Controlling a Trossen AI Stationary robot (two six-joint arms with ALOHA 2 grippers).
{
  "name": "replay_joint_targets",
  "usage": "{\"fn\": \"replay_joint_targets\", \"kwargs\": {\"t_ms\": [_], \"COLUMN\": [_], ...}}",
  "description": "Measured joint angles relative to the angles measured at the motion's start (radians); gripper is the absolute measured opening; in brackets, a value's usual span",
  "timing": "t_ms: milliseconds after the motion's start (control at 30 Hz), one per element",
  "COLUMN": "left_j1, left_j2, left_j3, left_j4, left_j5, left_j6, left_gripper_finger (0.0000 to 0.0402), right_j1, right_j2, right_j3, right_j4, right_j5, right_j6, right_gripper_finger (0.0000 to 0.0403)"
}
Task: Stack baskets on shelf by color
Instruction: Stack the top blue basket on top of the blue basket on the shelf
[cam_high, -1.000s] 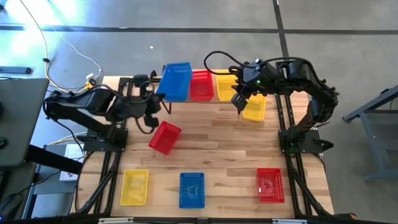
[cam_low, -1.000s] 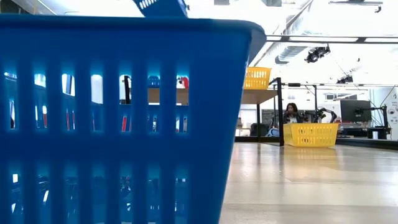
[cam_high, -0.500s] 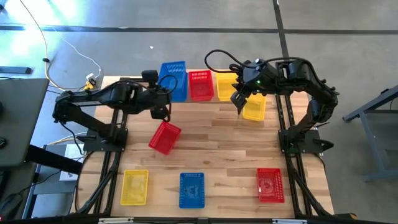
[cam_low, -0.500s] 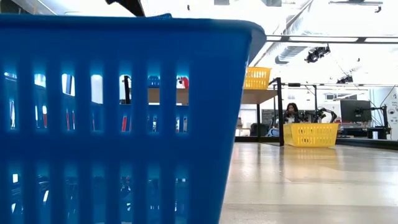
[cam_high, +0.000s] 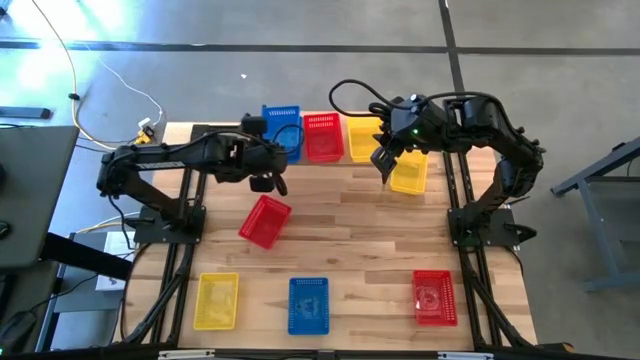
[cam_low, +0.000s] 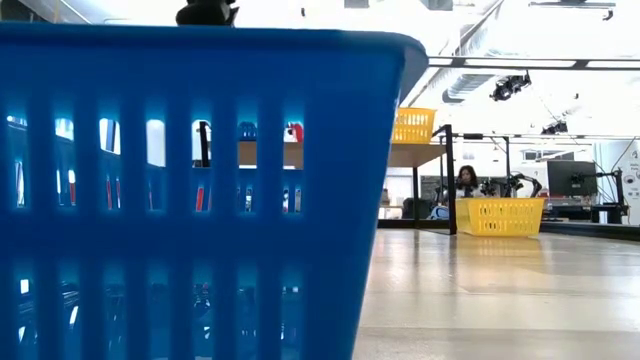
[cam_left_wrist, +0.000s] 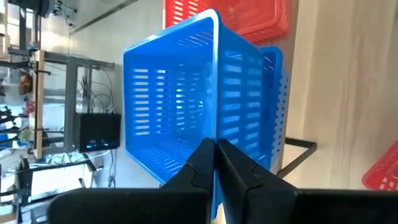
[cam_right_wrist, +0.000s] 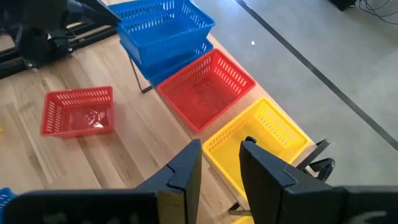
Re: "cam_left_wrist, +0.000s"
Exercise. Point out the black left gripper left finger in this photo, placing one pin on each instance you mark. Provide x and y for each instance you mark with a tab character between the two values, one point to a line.
199	168

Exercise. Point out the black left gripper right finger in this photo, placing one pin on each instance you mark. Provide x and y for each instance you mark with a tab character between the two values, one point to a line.
245	186

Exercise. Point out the red plastic basket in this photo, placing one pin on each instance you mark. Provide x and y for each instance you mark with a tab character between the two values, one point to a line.
385	174
248	18

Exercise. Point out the black computer box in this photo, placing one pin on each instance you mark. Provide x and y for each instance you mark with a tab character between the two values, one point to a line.
96	130

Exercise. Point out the grey metal desk frame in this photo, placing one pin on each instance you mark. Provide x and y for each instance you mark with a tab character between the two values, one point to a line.
71	93

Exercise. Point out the wooden board post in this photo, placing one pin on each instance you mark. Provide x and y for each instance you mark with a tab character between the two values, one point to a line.
39	102

